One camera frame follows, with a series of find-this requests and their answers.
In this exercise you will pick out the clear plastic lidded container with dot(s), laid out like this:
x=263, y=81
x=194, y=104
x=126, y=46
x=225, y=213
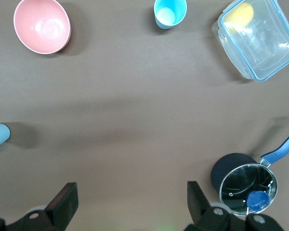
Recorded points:
x=267, y=48

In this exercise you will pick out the glass lid blue knob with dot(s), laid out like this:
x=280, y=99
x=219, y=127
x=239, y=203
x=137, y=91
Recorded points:
x=248, y=183

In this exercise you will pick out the yellow round food item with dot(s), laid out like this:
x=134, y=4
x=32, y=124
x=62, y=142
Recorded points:
x=240, y=14

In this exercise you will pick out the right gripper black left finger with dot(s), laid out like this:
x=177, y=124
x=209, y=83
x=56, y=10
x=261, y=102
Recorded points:
x=62, y=204

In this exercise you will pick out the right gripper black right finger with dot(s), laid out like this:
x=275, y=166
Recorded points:
x=197, y=207

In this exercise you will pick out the light blue plastic cup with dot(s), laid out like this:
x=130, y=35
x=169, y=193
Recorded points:
x=169, y=13
x=0, y=133

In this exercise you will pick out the brown table cloth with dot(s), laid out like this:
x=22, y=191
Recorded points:
x=135, y=108

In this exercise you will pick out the pink bowl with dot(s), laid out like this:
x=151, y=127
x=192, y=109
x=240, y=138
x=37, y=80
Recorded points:
x=42, y=26

